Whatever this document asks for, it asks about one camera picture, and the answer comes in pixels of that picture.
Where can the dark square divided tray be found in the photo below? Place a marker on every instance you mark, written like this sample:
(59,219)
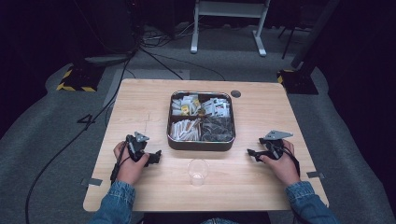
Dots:
(199,145)

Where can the pile of white stick sachets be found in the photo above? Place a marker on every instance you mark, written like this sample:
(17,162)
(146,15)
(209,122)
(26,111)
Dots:
(185,130)

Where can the black yellow striped base plate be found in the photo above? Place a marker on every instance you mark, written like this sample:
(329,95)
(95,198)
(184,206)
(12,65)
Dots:
(299,82)
(81,79)

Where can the grey tape strip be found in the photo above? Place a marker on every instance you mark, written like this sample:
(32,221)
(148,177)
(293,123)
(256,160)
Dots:
(315,174)
(92,181)

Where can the person's denim lap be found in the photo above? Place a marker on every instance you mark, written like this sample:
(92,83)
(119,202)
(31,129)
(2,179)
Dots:
(219,221)

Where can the pile of dark packets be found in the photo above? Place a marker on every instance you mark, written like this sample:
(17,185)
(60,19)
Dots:
(218,129)

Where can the dark slanted post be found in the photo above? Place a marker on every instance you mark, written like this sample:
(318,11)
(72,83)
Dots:
(314,31)

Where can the pile of white yellow packets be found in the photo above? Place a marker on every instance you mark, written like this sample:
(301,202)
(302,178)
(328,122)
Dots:
(185,105)

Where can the pile of white red packets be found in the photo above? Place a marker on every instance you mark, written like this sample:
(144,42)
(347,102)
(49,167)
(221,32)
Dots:
(218,106)

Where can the dark round table grommet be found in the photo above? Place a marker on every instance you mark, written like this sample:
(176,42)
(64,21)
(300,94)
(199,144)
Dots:
(235,93)

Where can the person's left hand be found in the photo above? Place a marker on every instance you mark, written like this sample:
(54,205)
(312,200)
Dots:
(129,171)

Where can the person's right hand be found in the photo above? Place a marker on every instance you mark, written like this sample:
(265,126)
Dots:
(286,169)

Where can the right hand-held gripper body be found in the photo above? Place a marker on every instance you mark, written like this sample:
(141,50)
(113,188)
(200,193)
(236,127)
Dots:
(274,147)

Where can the white metal stand frame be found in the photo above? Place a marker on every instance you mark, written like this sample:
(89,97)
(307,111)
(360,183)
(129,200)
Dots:
(229,9)

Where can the clear plastic cup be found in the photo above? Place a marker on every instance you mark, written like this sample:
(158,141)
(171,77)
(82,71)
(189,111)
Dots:
(198,172)

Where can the black tripod leg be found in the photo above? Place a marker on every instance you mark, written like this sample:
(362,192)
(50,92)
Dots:
(288,42)

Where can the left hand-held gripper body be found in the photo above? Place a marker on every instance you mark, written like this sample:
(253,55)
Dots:
(136,146)

